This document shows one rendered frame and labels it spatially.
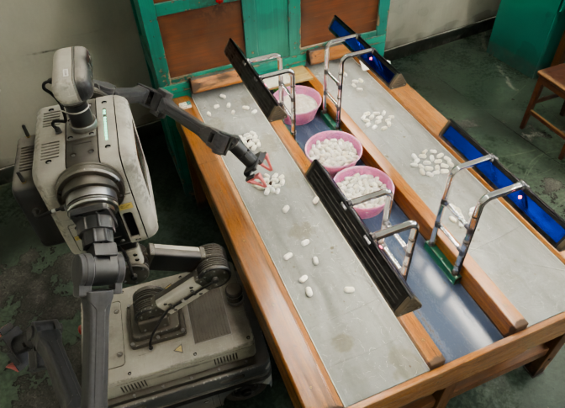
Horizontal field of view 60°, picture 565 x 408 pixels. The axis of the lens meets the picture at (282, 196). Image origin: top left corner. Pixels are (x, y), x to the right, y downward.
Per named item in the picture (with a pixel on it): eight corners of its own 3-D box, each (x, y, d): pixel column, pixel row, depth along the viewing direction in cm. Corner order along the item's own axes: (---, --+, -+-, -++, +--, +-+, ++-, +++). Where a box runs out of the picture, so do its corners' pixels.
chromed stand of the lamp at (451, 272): (453, 285, 183) (484, 202, 151) (423, 247, 196) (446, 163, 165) (494, 268, 188) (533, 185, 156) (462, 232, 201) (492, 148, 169)
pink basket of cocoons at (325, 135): (334, 191, 221) (335, 175, 214) (293, 163, 235) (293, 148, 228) (372, 163, 233) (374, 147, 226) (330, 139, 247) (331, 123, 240)
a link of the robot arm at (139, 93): (134, 101, 207) (142, 79, 204) (163, 115, 206) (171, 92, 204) (77, 107, 164) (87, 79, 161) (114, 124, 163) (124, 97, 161)
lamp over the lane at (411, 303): (397, 318, 133) (400, 304, 128) (303, 177, 174) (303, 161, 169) (421, 308, 135) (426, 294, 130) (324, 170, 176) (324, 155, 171)
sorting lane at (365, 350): (344, 410, 148) (345, 407, 146) (192, 100, 268) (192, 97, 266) (429, 373, 155) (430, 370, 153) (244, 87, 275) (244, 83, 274)
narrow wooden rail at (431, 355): (425, 381, 160) (431, 366, 152) (245, 97, 280) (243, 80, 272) (440, 375, 161) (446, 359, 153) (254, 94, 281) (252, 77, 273)
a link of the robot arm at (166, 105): (145, 110, 202) (155, 86, 200) (156, 112, 207) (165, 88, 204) (214, 156, 181) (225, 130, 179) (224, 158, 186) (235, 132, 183)
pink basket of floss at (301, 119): (309, 134, 250) (309, 119, 244) (263, 122, 259) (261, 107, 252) (329, 106, 267) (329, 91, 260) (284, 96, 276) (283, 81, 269)
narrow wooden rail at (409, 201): (506, 345, 168) (516, 329, 160) (297, 83, 288) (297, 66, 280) (519, 339, 169) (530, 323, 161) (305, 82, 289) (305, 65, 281)
